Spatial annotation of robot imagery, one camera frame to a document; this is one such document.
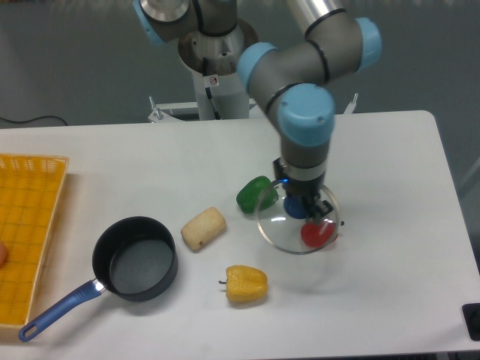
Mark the yellow bell pepper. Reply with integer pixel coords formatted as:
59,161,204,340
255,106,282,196
220,265,268,304

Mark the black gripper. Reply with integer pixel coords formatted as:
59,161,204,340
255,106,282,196
285,173,334,224

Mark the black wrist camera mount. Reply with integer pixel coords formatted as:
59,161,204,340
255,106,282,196
273,157,289,185

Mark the black floor cable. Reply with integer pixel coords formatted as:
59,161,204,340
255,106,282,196
0,115,69,126

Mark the beige bread roll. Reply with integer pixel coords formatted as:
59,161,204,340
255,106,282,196
181,207,227,252

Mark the black saucepan blue handle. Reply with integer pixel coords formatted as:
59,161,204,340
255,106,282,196
18,216,179,342

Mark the black device at edge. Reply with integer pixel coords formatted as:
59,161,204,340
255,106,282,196
462,303,480,341

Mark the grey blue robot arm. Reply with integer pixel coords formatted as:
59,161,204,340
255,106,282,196
133,1,383,222

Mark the red bell pepper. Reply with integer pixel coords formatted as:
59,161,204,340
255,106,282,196
300,219,338,248

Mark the green bell pepper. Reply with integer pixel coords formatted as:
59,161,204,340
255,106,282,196
235,175,278,214

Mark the glass lid blue knob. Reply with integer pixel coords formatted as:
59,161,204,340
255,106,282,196
253,180,343,255

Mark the yellow plastic basket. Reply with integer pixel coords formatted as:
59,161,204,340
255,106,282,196
1,153,69,344

